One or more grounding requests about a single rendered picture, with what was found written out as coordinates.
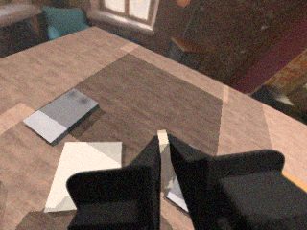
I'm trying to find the white flat bar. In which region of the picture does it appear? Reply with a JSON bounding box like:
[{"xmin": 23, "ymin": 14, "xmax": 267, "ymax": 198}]
[{"xmin": 165, "ymin": 173, "xmax": 190, "ymax": 215}]

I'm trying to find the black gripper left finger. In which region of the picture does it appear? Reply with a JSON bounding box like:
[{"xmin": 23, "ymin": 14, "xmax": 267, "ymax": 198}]
[{"xmin": 65, "ymin": 135, "xmax": 161, "ymax": 230}]

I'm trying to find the brown cube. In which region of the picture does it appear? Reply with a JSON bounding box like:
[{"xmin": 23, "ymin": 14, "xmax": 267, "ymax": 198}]
[{"xmin": 282, "ymin": 171, "xmax": 307, "ymax": 192}]

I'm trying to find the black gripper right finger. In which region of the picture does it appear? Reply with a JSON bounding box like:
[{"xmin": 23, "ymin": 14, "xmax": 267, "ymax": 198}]
[{"xmin": 167, "ymin": 134, "xmax": 285, "ymax": 230}]

